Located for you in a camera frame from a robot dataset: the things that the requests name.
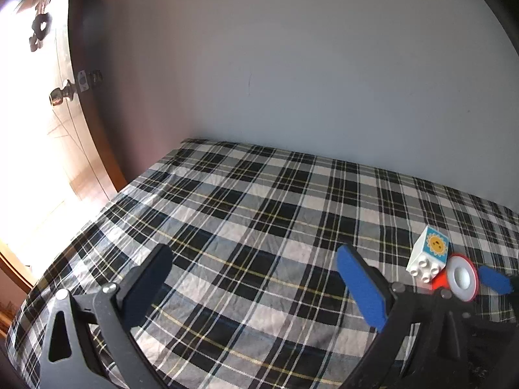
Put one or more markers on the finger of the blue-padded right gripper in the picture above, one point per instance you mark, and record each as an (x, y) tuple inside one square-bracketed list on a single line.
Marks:
[(495, 280)]

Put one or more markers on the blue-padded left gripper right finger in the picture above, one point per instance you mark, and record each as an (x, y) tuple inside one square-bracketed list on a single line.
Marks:
[(439, 357)]

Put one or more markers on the brass door knob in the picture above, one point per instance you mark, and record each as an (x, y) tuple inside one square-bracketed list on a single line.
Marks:
[(61, 94)]

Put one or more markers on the wooden door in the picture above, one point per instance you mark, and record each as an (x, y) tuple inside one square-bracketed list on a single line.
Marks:
[(53, 178)]

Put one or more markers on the red white tape roll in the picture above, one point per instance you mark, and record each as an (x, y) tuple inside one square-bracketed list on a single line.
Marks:
[(460, 277)]

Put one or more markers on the black white plaid tablecloth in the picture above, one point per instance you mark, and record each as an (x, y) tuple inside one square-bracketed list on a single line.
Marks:
[(254, 299)]

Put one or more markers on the white sun toy block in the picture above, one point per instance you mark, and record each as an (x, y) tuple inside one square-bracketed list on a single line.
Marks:
[(429, 255)]

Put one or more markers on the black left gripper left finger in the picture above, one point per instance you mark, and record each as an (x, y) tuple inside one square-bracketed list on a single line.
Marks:
[(68, 357)]

